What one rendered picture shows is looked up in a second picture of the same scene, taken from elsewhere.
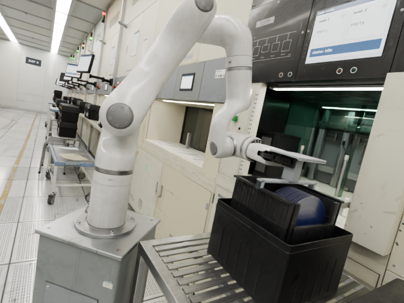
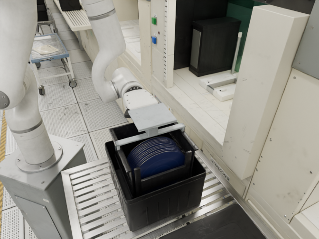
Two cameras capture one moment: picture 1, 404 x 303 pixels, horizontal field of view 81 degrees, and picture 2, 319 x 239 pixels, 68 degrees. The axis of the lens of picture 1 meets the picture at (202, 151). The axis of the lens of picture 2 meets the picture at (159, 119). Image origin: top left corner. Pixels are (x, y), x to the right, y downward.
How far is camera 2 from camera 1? 0.54 m
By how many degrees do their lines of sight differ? 31
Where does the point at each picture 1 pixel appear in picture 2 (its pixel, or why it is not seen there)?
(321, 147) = not seen: hidden behind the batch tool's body
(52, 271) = (14, 190)
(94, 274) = (36, 194)
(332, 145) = not seen: hidden behind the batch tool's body
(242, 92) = (107, 41)
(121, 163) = (23, 124)
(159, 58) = (8, 33)
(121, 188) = (34, 139)
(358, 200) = (229, 134)
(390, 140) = (250, 87)
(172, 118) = not seen: outside the picture
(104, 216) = (31, 158)
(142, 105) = (12, 84)
